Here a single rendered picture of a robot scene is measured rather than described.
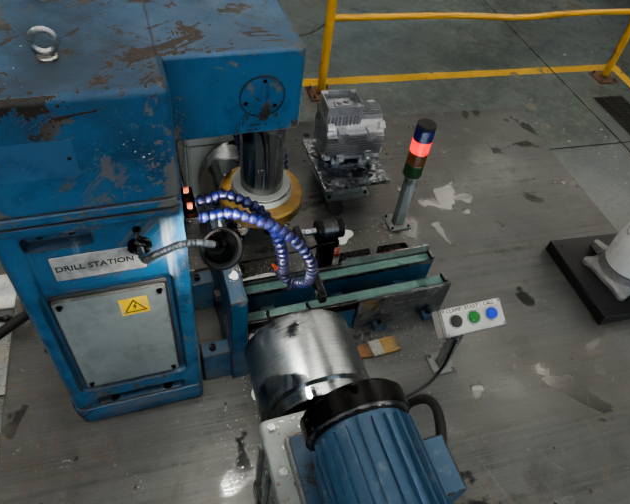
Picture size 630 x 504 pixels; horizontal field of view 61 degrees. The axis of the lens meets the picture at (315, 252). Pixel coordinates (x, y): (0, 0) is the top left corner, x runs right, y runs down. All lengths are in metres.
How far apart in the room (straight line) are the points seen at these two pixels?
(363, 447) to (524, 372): 0.93
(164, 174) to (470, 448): 1.05
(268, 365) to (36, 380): 0.68
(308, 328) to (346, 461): 0.38
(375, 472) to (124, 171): 0.57
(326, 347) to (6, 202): 0.64
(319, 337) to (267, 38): 0.60
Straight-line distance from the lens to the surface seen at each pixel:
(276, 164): 1.08
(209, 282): 1.53
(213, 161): 1.56
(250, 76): 0.89
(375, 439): 0.85
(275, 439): 1.04
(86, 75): 0.81
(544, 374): 1.73
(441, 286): 1.61
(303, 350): 1.13
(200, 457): 1.42
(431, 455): 0.91
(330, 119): 1.80
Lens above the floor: 2.13
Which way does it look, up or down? 49 degrees down
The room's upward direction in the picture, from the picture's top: 9 degrees clockwise
